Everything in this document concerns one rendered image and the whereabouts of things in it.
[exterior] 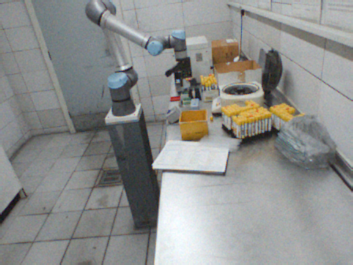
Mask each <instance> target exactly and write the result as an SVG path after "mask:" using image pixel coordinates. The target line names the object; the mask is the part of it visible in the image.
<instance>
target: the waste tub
mask: <svg viewBox="0 0 353 265"><path fill-rule="evenodd" d="M179 124H180V134H181V139H182V141H189V140H201V138H202V137H204V136H205V135H208V119H207V110H189V111H183V112H180V120H179Z"/></svg>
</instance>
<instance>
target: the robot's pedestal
mask: <svg viewBox="0 0 353 265"><path fill-rule="evenodd" d="M106 126H107V130H108V132H109V135H110V139H111V144H112V145H113V150H114V154H115V157H116V161H117V166H118V168H119V171H120V175H121V180H122V181H123V186H124V191H125V193H126V196H127V199H128V205H129V206H130V210H131V213H132V217H133V222H134V223H135V228H148V227H155V226H157V218H158V203H159V197H160V190H159V187H158V180H157V174H156V171H155V170H153V166H152V165H153V163H154V161H153V156H152V153H151V147H150V141H149V137H148V132H147V124H146V122H145V119H144V113H143V108H141V111H140V113H139V117H138V120H134V121H121V122H111V123H107V124H106Z"/></svg>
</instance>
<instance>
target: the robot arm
mask: <svg viewBox="0 0 353 265"><path fill-rule="evenodd" d="M116 12H117V9H116V6H115V5H114V3H113V2H112V1H111V0H90V1H89V2H88V3H87V4H86V6H85V13H86V16H87V18H88V19H89V20H90V21H92V23H94V24H97V25H98V26H99V27H100V28H102V31H103V34H104V36H105V39H106V43H107V44H108V48H109V49H110V53H111V56H112V58H113V62H114V63H115V67H116V69H115V70H114V72H115V73H114V74H112V75H110V76H109V77H108V87H109V89H110V95H111V99H112V102H113V103H112V109H111V112H112V114H113V116H115V117H124V116H127V115H130V114H133V113H135V112H136V105H135V103H134V102H133V101H132V99H131V95H130V91H129V90H130V89H131V88H132V87H134V86H135V85H136V83H137V81H138V73H137V72H136V70H135V69H133V67H132V65H130V63H128V59H127V57H126V53H125V52H124V48H123V44H122V42H121V39H120V35H121V36H122V37H125V38H126V39H128V40H130V41H131V42H133V43H135V44H136V45H139V46H140V47H142V48H144V49H146V50H147V51H148V53H149V54H151V55H152V56H157V55H159V54H160V53H161V52H162V51H163V50H165V49H172V48H173V50H174V54H175V60H176V62H178V63H176V64H175V65H174V66H173V67H172V68H170V69H168V70H167V71H165V75H166V76H167V77H170V76H171V75H172V73H174V72H175V71H177V70H178V75H179V78H180V89H181V91H182V92H183V93H184V89H185V88H189V87H190V86H191V85H190V82H189V81H186V78H191V77H192V71H191V58H190V57H188V51H187V44H186V38H185V32H184V30H175V31H173V32H172V35H163V36H155V37H153V36H150V35H148V34H147V33H145V32H142V31H141V30H139V29H138V28H136V27H133V26H132V25H130V24H128V23H127V22H125V21H123V20H122V19H119V18H118V17H116V16H115V15H116ZM188 71H189V72H188ZM182 78H183V80H182Z"/></svg>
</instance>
